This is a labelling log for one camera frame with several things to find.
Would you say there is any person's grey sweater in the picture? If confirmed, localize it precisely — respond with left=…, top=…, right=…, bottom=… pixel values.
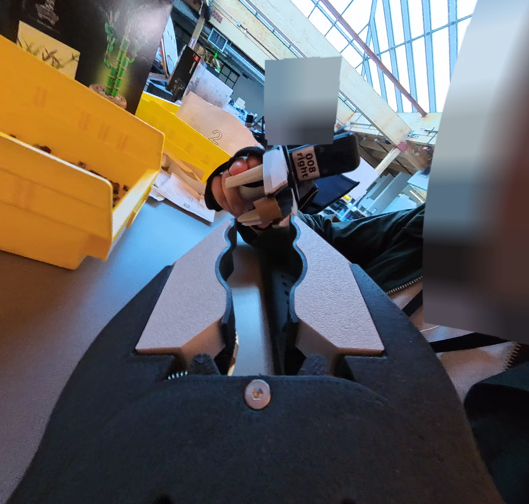
left=393, top=293, right=529, bottom=401

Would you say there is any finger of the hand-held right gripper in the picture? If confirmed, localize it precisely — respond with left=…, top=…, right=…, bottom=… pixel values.
left=263, top=147, right=291, bottom=197
left=270, top=189, right=299, bottom=229

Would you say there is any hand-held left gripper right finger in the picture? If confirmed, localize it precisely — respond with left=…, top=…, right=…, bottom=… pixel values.
left=285, top=216, right=385, bottom=376

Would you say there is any black bag strap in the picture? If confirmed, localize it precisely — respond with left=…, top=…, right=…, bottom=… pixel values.
left=430, top=332, right=517, bottom=353

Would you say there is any black mesh office chair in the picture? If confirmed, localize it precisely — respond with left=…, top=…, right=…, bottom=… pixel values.
left=308, top=175, right=360, bottom=217

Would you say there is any pile of brown toy bricks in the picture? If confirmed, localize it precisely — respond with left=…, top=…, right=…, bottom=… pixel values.
left=8, top=134, right=131, bottom=209

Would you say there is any tan numbered paper bag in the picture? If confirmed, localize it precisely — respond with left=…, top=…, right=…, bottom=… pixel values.
left=176, top=92, right=265, bottom=165

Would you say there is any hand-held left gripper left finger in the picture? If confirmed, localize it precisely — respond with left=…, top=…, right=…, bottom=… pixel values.
left=136, top=219, right=238, bottom=376

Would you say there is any person's right forearm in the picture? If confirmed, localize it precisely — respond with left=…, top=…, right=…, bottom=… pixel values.
left=298, top=204, right=426, bottom=294

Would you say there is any black bamboo brick set box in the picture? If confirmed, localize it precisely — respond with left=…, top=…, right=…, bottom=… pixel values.
left=0, top=0, right=174, bottom=116

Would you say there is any black cardboard box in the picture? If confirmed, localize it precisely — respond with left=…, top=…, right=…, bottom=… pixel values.
left=167, top=45, right=201, bottom=99

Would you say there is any brown toy brick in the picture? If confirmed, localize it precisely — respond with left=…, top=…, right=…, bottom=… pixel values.
left=253, top=197, right=282, bottom=223

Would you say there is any person's dark jacket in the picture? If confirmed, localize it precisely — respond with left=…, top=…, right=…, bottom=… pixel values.
left=384, top=274, right=529, bottom=504

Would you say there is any person's right hand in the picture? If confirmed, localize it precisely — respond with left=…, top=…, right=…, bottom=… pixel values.
left=212, top=158, right=266, bottom=227

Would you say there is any yellow plastic bin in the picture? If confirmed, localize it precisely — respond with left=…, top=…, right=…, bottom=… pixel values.
left=0, top=34, right=166, bottom=271
left=136, top=92, right=232, bottom=182

